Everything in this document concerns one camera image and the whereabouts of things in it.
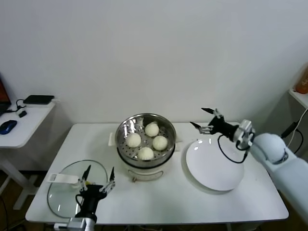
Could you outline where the white shelf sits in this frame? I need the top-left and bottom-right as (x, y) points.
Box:
(288, 88), (308, 110)

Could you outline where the stainless steel steamer basket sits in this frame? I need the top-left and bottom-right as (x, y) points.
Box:
(109, 112), (183, 162)

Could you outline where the orange bottle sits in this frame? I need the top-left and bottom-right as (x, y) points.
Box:
(295, 63), (308, 94)

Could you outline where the laptop with red screen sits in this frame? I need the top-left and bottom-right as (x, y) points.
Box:
(0, 72), (12, 115)

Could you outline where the white electric cooker base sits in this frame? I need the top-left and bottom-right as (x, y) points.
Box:
(117, 141), (181, 183)

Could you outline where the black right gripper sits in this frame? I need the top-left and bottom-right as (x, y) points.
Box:
(190, 107), (241, 142)

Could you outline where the flat black box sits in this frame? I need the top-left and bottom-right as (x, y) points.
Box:
(23, 94), (55, 105)

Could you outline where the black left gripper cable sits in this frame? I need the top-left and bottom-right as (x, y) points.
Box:
(75, 193), (84, 210)

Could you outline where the white round plate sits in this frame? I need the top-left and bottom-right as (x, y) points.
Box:
(182, 139), (245, 193)

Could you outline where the blue computer mouse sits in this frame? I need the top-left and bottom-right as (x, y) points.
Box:
(0, 119), (18, 135)

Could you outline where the black desk cable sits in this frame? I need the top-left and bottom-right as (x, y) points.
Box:
(5, 98), (27, 114)

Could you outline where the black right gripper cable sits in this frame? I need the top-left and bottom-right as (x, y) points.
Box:
(217, 134), (249, 164)

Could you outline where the white side desk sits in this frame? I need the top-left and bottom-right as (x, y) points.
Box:
(0, 100), (62, 210)

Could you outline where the glass lid with white handle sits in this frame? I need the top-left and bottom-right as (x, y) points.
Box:
(47, 160), (108, 217)

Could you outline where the white hanging cable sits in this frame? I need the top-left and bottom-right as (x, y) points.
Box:
(287, 112), (307, 147)

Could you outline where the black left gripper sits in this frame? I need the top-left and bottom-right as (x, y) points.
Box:
(76, 165), (116, 218)

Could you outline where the white steamed baozi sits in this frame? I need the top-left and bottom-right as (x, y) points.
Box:
(137, 146), (155, 161)
(152, 135), (168, 151)
(144, 122), (160, 138)
(126, 132), (142, 148)

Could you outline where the black power adapter cable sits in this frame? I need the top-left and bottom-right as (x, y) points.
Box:
(281, 122), (304, 154)

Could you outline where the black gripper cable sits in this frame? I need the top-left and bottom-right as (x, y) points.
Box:
(75, 193), (84, 210)
(217, 134), (249, 164)

